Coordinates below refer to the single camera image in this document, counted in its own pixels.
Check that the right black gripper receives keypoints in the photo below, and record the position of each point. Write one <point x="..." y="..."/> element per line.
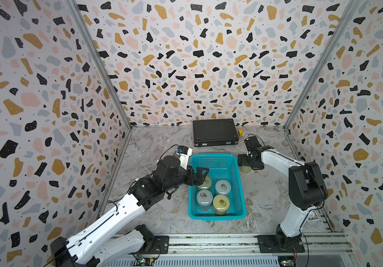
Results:
<point x="242" y="161"/>

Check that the green circuit board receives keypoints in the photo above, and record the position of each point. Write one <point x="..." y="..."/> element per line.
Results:
<point x="286" y="261"/>
<point x="144" y="262"/>

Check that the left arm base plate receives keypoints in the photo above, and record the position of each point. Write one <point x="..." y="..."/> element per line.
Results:
<point x="159" y="245"/>

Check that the yellow-green tea canister back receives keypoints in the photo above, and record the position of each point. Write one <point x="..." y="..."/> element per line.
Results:
<point x="245" y="169"/>

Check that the light blue tea canister front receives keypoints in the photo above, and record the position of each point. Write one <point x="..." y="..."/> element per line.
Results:
<point x="204" y="199"/>

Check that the paper label on table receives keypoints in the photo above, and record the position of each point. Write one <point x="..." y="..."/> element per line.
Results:
<point x="313" y="219"/>

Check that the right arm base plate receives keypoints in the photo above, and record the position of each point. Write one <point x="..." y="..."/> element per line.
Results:
<point x="277" y="243"/>

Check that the olive green tea canister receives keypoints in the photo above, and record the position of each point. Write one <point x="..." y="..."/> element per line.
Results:
<point x="206" y="185"/>

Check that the light blue tea canister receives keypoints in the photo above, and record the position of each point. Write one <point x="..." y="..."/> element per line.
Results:
<point x="204" y="199"/>
<point x="222" y="187"/>

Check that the green circuit board right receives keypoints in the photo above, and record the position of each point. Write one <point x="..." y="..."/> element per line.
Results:
<point x="286" y="261"/>

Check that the black hard case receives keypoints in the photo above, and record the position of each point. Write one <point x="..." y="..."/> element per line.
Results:
<point x="214" y="132"/>

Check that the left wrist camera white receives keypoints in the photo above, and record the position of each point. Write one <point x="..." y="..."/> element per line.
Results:
<point x="183" y="153"/>

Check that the green circuit board left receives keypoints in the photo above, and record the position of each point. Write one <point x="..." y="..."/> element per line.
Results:
<point x="144" y="262"/>

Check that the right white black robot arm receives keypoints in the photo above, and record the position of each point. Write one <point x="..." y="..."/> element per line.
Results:
<point x="306" y="189"/>

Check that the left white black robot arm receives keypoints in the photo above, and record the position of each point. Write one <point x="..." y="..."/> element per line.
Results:
<point x="95" y="245"/>

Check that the teal plastic perforated basket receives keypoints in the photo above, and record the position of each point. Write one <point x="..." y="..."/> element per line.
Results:
<point x="222" y="167"/>

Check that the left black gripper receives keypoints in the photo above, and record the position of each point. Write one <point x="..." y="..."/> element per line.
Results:
<point x="200" y="179"/>

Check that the aluminium mounting rail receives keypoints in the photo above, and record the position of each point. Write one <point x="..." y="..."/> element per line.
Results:
<point x="235" y="245"/>

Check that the yellow tea canister front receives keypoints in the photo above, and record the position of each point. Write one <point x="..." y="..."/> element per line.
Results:
<point x="221" y="204"/>

